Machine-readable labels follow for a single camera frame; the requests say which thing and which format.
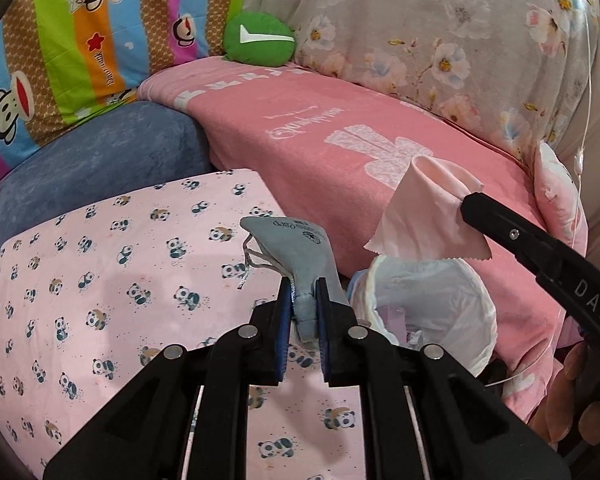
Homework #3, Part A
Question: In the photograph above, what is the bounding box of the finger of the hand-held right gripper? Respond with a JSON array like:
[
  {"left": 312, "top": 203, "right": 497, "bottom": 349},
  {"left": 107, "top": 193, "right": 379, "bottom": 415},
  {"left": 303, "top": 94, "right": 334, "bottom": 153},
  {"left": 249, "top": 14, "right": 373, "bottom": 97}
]
[{"left": 460, "top": 191, "right": 566, "bottom": 275}]

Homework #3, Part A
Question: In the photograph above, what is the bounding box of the pink blanket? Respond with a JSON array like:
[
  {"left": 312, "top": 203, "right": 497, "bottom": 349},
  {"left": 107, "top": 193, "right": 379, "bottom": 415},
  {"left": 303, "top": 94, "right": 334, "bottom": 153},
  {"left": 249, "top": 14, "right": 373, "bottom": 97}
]
[{"left": 137, "top": 55, "right": 566, "bottom": 411}]

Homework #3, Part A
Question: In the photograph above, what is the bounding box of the pink floral pillow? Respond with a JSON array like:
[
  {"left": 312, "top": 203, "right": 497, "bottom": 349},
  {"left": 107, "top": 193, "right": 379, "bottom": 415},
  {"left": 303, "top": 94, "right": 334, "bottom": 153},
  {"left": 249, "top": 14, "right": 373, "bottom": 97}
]
[{"left": 532, "top": 140, "right": 588, "bottom": 261}]

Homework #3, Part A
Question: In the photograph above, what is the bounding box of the white plastic trash bag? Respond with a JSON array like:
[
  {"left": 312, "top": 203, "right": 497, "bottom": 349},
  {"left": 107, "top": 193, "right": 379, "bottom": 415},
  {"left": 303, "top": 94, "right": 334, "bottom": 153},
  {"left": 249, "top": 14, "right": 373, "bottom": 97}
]
[{"left": 347, "top": 255, "right": 498, "bottom": 376}]

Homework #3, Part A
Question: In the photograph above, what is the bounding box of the pale pink wiping cloth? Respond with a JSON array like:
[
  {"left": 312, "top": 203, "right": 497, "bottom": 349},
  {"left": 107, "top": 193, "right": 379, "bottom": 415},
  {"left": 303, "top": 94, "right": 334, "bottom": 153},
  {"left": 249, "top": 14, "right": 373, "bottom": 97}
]
[{"left": 364, "top": 155, "right": 493, "bottom": 262}]

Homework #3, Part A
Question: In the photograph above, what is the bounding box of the blue velvet cushion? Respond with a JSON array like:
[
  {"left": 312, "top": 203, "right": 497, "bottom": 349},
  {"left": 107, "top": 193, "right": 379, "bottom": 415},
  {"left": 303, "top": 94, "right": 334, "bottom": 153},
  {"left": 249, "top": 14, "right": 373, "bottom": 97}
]
[{"left": 0, "top": 100, "right": 216, "bottom": 256}]

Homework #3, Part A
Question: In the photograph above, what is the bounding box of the green round plush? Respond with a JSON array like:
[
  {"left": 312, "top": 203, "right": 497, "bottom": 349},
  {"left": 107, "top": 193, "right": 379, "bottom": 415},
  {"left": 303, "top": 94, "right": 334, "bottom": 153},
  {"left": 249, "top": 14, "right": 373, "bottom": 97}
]
[{"left": 222, "top": 10, "right": 297, "bottom": 67}]

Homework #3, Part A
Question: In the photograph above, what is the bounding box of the person's right hand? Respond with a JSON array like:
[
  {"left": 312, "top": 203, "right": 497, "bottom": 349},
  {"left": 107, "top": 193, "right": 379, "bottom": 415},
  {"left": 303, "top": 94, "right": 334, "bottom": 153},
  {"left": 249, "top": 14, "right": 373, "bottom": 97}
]
[{"left": 530, "top": 344, "right": 600, "bottom": 448}]

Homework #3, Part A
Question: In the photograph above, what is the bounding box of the grey floral quilt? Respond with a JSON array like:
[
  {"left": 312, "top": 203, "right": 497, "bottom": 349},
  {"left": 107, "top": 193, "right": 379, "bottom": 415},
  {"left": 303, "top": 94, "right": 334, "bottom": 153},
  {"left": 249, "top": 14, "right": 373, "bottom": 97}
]
[{"left": 242, "top": 0, "right": 600, "bottom": 171}]

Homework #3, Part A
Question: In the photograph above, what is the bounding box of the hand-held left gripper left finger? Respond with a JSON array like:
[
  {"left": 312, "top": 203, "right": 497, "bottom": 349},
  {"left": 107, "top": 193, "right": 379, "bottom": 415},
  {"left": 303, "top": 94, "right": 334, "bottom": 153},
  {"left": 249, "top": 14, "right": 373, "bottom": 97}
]
[{"left": 44, "top": 276, "right": 294, "bottom": 480}]

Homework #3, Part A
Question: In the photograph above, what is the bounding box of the colourful monkey pillow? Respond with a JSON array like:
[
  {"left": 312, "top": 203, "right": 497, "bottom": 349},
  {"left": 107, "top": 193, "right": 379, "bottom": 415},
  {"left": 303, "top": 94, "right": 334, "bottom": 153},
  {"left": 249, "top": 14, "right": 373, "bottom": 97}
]
[{"left": 0, "top": 0, "right": 261, "bottom": 201}]

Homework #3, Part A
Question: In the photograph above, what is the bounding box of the pink panda print sheet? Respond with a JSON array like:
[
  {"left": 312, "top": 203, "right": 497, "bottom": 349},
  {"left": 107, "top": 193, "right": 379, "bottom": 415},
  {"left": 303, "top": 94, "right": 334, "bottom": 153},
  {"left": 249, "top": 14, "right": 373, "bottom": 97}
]
[{"left": 0, "top": 169, "right": 376, "bottom": 480}]

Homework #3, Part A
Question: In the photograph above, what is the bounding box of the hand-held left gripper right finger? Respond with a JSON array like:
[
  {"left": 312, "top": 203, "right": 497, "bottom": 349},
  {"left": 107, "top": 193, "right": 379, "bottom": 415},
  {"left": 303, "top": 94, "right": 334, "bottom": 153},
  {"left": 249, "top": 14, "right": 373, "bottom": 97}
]
[{"left": 315, "top": 278, "right": 572, "bottom": 480}]

